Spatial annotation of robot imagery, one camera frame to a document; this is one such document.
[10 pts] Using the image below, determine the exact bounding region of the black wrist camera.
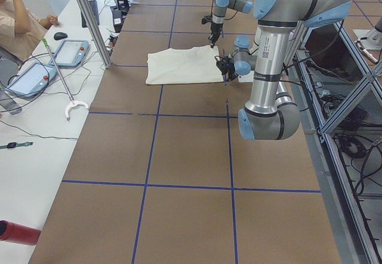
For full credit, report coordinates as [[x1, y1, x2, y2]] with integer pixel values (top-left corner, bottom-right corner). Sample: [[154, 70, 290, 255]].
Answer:
[[201, 15, 212, 24], [214, 56, 230, 75]]

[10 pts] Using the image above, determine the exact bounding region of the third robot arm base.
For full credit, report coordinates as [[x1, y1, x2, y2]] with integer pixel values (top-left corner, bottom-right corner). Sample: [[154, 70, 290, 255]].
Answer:
[[353, 19, 381, 50]]

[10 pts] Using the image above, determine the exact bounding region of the aluminium frame post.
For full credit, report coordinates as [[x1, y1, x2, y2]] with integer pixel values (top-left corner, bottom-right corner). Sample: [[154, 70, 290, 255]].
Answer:
[[76, 0, 112, 69]]

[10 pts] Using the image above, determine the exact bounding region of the person in beige shirt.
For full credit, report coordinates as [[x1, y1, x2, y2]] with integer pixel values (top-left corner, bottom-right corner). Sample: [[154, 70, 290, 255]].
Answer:
[[1, 0, 60, 61]]

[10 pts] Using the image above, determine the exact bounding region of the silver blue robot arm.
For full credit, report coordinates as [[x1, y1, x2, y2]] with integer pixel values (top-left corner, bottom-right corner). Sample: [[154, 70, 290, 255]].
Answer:
[[202, 0, 253, 48], [234, 0, 350, 140]]

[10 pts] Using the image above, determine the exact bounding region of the cream long-sleeve cat shirt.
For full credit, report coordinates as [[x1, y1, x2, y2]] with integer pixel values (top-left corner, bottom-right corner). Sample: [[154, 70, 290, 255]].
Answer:
[[146, 45, 223, 85]]

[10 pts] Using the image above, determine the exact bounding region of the wrist watch green strap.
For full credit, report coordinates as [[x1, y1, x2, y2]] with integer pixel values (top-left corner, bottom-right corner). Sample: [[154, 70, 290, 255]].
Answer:
[[0, 142, 34, 151]]

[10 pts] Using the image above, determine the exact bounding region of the black computer mouse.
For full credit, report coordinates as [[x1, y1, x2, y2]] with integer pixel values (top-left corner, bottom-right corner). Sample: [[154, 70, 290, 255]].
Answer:
[[53, 32, 68, 41]]

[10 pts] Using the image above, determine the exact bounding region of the blue teach pendant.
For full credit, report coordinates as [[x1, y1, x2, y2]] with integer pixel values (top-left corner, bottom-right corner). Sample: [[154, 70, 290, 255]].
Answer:
[[53, 39, 90, 68], [5, 62, 57, 99]]

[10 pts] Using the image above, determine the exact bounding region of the black keyboard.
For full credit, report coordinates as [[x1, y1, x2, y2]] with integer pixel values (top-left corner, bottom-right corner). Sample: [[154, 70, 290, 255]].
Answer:
[[81, 0, 100, 28]]

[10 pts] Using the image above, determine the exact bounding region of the white camera pole with base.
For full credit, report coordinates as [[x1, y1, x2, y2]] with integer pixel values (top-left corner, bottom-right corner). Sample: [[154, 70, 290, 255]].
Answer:
[[237, 30, 263, 83]]

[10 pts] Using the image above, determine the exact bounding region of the red bottle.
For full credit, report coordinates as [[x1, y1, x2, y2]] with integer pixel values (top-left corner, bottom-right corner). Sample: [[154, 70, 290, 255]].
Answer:
[[1, 220, 41, 245]]

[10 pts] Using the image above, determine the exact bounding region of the far blue teach pendant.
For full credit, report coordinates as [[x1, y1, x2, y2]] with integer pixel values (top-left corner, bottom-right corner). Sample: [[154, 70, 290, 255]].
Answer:
[[53, 39, 90, 68]]

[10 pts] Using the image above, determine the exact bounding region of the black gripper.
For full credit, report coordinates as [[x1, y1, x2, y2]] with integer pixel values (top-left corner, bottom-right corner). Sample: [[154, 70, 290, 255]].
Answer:
[[222, 67, 238, 81], [208, 22, 223, 48]]

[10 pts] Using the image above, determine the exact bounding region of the reacher grabber stick white claw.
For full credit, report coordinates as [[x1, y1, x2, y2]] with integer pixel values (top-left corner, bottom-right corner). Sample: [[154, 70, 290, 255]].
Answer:
[[42, 38, 89, 121]]

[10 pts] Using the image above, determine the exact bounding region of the near blue teach pendant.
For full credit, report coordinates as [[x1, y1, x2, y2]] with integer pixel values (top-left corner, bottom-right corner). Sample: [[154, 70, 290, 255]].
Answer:
[[5, 62, 57, 99]]

